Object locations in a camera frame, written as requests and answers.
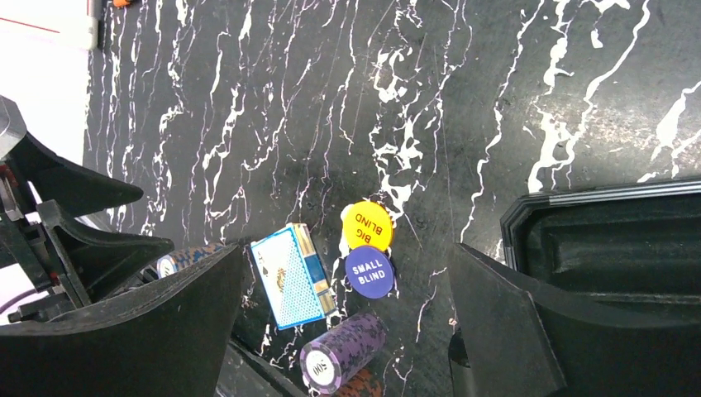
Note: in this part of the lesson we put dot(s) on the orange knob on pole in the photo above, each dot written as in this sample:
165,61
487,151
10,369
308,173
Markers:
121,3

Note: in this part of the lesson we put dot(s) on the blue small blind button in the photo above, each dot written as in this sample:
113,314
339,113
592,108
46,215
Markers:
370,272

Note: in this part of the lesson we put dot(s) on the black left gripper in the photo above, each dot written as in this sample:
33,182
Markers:
65,261

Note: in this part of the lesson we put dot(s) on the white pvc pipe frame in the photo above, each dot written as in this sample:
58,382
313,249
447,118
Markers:
71,23

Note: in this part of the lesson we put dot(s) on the yellow big blind button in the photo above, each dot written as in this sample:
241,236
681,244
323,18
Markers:
367,223

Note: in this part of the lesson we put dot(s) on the blue playing card deck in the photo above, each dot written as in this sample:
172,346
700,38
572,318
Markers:
294,279

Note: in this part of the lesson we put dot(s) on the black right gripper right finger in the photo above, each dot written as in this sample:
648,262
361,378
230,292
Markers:
524,337

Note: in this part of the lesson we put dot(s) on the blue orange poker chip stack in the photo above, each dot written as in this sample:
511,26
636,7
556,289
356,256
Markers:
183,258

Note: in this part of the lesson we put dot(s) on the purple 500 poker chip stack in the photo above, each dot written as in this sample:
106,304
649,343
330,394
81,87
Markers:
330,360

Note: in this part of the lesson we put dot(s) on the orange black 100 chip stack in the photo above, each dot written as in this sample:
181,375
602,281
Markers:
363,384

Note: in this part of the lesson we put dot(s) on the black poker set case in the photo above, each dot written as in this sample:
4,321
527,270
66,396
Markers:
631,246

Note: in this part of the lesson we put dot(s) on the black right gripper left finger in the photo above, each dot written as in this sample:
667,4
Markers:
166,338

